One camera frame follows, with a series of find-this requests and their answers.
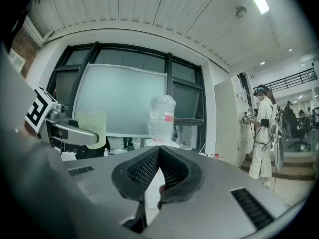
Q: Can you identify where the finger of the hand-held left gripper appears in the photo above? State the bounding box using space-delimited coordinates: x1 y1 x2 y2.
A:
46 119 100 146

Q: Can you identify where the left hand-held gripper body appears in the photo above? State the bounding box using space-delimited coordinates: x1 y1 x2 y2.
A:
24 85 69 147

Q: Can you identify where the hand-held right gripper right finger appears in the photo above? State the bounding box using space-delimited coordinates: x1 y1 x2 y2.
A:
146 145 298 239

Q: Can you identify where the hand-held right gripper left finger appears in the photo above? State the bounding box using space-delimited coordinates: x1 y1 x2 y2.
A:
62 145 160 234

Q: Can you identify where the pale green translucent cup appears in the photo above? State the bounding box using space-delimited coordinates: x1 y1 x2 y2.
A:
74 109 108 149

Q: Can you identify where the large plastic-wrapped water bottle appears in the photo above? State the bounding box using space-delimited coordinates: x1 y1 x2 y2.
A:
147 95 177 143

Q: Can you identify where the black bag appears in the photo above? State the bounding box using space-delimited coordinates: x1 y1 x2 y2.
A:
76 135 111 159

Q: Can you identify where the frosted glass panel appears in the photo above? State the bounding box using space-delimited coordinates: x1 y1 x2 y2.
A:
72 63 167 137

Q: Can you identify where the white board with sockets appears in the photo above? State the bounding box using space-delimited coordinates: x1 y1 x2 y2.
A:
231 72 255 170

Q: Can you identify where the white partition panel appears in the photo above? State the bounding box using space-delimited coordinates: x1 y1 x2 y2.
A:
213 80 241 170

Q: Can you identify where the wooden step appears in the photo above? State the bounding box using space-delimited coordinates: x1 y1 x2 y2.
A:
241 154 315 182

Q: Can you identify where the black office chair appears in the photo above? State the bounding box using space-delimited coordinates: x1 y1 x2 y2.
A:
286 108 313 148

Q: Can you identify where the black window frame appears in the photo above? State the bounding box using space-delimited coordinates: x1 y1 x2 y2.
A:
46 41 208 156

